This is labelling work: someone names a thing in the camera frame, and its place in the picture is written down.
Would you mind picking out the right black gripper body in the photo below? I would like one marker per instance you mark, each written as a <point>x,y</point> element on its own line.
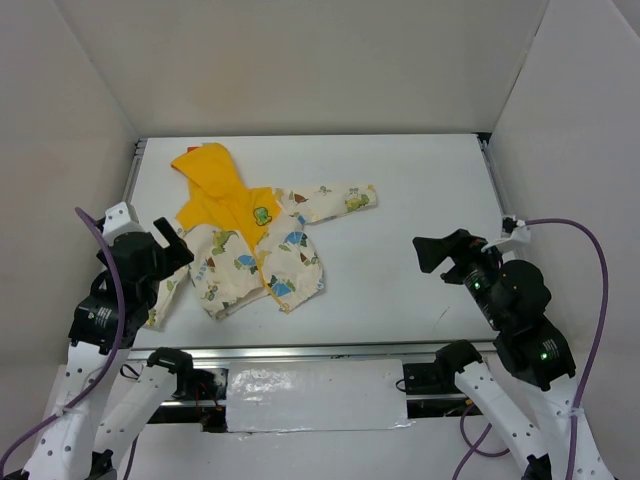
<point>454,260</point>

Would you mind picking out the aluminium front rail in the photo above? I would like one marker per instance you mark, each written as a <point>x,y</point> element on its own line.
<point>311,353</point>

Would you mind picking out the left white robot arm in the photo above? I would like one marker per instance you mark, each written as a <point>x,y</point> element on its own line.
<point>80,439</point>

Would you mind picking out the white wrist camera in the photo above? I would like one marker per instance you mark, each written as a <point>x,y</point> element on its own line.
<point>118,220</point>
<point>515,233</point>

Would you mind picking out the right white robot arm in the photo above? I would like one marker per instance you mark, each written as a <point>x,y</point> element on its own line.
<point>557,442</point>

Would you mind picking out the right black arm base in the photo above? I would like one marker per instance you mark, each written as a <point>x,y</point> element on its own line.
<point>426,379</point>

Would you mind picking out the yellow hooded dinosaur print jacket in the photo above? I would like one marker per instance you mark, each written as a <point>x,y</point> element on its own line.
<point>249,243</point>

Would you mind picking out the white taped cover plate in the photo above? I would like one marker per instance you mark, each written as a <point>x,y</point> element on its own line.
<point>336,395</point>

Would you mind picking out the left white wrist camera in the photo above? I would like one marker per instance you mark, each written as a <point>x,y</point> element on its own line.
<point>118,220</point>

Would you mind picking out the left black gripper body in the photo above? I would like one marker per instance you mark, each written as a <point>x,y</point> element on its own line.
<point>163,255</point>

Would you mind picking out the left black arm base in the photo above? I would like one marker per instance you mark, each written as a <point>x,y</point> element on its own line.
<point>204,400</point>

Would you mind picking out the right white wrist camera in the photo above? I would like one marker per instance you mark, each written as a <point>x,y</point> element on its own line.
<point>515,233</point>

